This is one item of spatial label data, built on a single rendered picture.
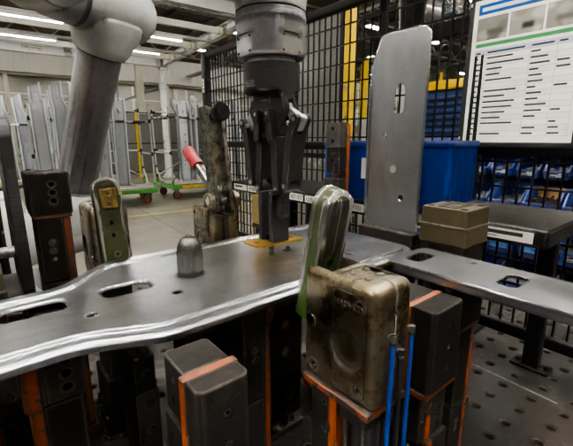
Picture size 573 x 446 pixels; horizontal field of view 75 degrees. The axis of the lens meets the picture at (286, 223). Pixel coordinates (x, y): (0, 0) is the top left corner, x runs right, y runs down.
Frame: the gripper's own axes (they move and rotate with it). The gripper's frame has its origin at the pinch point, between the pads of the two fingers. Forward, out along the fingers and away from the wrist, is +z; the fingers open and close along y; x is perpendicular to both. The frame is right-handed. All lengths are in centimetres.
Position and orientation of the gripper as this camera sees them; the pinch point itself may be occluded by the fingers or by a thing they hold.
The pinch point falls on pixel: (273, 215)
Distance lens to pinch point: 53.3
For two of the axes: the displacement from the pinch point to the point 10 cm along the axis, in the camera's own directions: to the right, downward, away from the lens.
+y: 6.3, 1.6, -7.6
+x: 7.7, -1.4, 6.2
